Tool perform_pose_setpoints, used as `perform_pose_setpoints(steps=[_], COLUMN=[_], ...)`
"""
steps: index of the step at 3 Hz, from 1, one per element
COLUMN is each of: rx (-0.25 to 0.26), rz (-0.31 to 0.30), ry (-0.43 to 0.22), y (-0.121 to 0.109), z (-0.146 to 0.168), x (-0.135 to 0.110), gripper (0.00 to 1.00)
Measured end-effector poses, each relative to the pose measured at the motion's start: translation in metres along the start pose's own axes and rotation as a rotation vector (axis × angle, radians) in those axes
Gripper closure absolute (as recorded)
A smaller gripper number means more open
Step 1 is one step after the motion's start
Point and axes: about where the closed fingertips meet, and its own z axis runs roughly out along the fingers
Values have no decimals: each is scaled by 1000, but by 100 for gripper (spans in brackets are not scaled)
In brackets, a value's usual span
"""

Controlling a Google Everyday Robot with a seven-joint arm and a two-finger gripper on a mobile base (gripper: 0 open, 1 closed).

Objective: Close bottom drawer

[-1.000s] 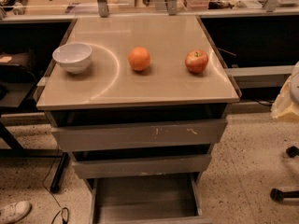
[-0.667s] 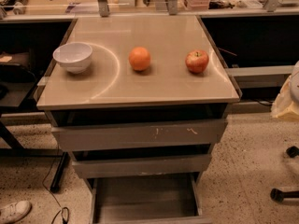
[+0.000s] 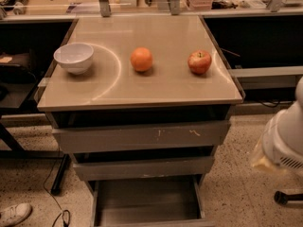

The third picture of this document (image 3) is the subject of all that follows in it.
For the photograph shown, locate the orange fruit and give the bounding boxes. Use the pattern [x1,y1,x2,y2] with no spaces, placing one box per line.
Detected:
[130,47,153,72]

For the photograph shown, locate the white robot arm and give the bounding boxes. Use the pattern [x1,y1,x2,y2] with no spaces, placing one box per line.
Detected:
[250,78,303,172]

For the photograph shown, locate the grey drawer cabinet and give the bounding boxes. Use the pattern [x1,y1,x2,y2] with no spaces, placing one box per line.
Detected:
[38,15,243,227]

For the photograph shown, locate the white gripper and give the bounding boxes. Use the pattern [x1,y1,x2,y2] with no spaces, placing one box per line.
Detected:
[250,101,303,174]

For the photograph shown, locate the red apple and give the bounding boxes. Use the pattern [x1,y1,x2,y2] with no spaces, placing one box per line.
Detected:
[187,50,212,75]

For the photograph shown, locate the grey middle drawer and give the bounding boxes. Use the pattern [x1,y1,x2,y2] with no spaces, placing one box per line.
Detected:
[73,156,214,181]

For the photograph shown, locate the grey metal shelf beam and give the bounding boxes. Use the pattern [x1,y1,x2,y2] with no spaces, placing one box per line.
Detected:
[229,65,303,90]

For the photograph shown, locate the black chair leg caster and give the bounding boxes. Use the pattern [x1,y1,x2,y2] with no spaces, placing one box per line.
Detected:
[274,191,303,205]

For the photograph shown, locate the white sneaker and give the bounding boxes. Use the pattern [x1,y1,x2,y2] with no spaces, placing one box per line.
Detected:
[0,203,32,227]

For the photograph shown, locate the grey bottom drawer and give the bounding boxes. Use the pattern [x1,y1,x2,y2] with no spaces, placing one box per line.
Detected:
[90,176,215,227]

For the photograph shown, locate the black table leg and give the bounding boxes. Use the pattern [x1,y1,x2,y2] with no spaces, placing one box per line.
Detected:
[50,154,70,196]

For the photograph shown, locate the grey top drawer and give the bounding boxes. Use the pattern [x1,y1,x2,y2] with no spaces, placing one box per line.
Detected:
[52,120,230,153]

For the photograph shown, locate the white ceramic bowl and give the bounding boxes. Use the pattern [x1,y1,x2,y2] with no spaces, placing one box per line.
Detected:
[53,43,94,75]

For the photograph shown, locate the grey drawer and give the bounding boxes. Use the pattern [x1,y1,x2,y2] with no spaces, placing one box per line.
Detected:
[52,120,230,153]
[90,176,215,227]
[73,156,214,181]

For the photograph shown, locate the black floor cable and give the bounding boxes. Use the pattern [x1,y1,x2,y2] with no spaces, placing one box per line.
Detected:
[43,145,71,227]

